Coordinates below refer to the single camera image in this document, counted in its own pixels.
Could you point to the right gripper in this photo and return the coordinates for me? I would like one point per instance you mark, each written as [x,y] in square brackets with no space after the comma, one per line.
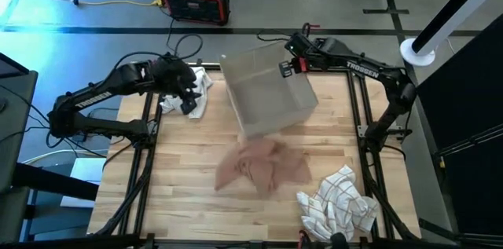
[310,56]

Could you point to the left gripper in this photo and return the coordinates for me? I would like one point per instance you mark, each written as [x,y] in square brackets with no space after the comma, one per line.
[173,78]

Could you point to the plain white towel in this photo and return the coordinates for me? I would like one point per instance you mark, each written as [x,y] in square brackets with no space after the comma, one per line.
[204,82]

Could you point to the beige fabric box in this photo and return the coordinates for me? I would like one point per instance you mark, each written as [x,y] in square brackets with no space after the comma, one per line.
[267,92]

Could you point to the pink terracotta towel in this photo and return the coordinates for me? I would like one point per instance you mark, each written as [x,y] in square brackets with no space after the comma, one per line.
[263,162]

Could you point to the white red-checked towel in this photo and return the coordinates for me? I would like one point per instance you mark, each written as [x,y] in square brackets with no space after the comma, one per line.
[338,202]

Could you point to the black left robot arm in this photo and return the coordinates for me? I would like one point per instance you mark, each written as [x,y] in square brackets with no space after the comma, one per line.
[90,99]

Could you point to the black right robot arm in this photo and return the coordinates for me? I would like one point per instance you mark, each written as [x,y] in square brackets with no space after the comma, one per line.
[369,70]

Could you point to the white flat box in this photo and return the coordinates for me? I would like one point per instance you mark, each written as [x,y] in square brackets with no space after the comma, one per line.
[86,170]

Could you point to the white pole with round base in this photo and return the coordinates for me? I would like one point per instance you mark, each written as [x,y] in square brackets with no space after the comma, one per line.
[418,54]

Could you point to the black support beam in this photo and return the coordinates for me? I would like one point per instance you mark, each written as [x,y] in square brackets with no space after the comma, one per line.
[55,182]

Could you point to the red black clamp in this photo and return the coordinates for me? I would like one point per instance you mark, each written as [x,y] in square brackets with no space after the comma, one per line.
[303,239]

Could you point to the grey cart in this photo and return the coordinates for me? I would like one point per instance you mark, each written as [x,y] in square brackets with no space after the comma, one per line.
[15,123]

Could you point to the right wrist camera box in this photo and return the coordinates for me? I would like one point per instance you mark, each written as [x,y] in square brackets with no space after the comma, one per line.
[296,41]

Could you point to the black aluminium table frame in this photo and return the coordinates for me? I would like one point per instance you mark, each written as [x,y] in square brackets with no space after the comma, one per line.
[351,96]

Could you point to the black table-level camera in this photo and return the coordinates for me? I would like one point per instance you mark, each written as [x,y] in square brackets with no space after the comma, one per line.
[340,240]

